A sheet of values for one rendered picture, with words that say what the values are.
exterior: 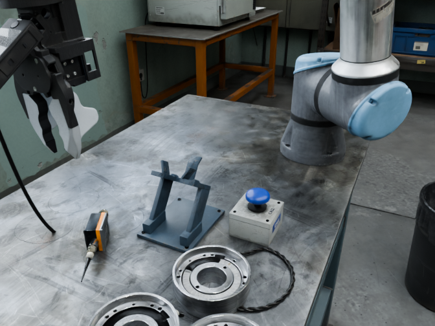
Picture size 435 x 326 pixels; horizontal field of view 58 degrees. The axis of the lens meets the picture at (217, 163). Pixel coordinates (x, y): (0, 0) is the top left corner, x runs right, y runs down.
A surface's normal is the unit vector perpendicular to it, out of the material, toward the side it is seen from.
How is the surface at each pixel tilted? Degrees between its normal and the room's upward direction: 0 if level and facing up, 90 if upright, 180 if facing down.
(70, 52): 87
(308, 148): 72
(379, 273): 0
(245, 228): 90
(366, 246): 0
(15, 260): 0
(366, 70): 51
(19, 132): 90
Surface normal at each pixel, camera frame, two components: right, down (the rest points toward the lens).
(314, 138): -0.25, 0.16
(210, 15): -0.44, 0.41
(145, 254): 0.00, -0.88
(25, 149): 0.90, 0.20
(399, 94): 0.40, 0.54
